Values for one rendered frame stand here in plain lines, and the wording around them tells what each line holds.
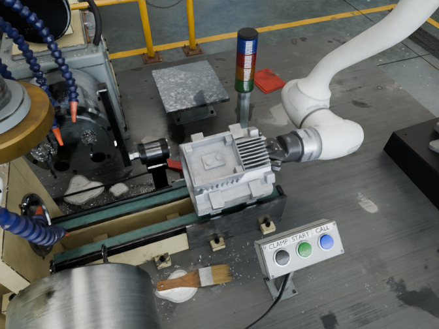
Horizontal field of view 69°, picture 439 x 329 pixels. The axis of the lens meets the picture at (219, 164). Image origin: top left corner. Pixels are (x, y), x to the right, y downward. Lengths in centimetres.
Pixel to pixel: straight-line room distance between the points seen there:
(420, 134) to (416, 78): 211
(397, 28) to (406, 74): 260
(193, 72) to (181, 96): 16
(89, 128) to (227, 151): 38
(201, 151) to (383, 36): 46
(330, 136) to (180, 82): 65
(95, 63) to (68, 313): 72
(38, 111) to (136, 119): 78
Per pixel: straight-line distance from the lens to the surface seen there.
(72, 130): 92
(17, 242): 75
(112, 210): 93
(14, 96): 60
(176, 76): 134
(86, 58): 106
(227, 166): 74
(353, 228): 107
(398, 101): 158
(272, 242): 66
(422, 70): 351
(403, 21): 79
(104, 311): 57
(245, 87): 104
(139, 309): 60
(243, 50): 98
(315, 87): 96
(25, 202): 82
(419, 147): 124
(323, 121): 92
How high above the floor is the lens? 167
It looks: 50 degrees down
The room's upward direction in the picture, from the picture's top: straight up
